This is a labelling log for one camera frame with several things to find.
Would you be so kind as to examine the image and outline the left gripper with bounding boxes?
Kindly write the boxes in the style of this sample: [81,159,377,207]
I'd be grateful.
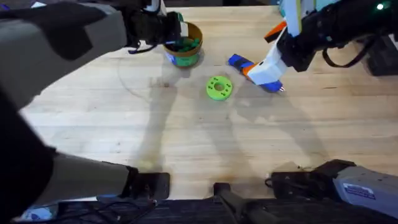
[121,0,190,48]

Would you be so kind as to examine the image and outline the blue electric screwdriver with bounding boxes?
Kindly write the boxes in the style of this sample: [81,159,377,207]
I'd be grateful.
[228,53,285,93]

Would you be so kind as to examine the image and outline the left wrist upright plate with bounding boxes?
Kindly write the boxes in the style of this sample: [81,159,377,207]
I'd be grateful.
[142,0,168,16]

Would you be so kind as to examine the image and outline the wrist upright plate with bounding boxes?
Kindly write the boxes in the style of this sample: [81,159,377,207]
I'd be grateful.
[280,0,315,37]
[142,0,168,16]

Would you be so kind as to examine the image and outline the brown tub with green toys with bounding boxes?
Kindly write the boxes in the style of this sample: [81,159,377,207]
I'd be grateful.
[162,21,204,68]

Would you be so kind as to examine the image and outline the right wrist upright plate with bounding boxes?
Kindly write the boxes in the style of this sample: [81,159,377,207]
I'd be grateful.
[280,0,315,37]

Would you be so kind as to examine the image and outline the green disc with holes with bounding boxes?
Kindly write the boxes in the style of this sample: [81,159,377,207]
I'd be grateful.
[206,75,234,101]

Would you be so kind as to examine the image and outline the black box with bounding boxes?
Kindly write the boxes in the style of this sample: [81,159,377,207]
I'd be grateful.
[366,33,398,77]

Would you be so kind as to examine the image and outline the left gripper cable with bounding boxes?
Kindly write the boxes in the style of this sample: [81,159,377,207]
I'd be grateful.
[127,39,159,55]

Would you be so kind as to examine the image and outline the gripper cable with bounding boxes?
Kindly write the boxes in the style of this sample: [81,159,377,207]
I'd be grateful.
[127,39,159,55]
[321,36,376,69]

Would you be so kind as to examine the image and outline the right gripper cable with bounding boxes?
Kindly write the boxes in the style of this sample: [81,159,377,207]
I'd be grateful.
[321,36,376,69]

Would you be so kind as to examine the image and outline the black centre mount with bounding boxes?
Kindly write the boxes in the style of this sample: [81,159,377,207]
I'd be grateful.
[212,182,259,224]

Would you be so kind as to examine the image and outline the black rail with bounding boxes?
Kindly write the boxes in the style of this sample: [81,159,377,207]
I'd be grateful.
[12,197,398,224]

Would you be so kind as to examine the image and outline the black cables on rail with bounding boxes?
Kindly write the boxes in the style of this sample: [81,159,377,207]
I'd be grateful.
[57,198,158,224]

